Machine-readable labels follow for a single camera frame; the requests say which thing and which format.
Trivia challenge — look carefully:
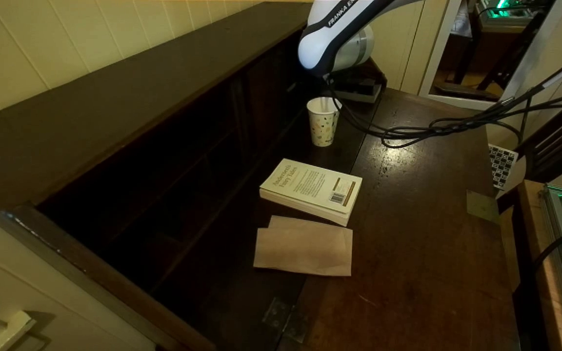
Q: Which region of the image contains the white lattice panel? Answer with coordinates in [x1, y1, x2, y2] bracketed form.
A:
[486, 142, 523, 193]

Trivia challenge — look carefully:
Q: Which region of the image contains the brown paper envelope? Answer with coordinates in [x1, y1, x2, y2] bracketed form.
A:
[252, 214, 355, 279]

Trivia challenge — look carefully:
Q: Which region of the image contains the wooden slatted frame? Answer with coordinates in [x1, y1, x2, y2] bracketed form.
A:
[519, 84, 562, 185]

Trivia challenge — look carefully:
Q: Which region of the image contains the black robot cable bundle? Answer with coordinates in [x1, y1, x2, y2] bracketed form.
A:
[322, 37, 562, 150]

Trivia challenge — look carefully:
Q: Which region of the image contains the dark wooden secretary desk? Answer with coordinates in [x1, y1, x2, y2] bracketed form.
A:
[0, 0, 523, 351]

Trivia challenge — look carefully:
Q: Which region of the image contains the small paper tag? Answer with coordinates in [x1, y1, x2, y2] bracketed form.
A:
[465, 189, 502, 224]

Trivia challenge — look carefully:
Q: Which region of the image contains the white paper cup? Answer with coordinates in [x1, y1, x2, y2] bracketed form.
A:
[305, 95, 342, 150]

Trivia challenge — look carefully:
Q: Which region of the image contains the white paperback book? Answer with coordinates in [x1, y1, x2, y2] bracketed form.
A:
[258, 156, 365, 228]

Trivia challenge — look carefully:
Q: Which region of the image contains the white door frame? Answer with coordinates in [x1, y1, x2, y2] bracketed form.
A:
[416, 0, 560, 113]

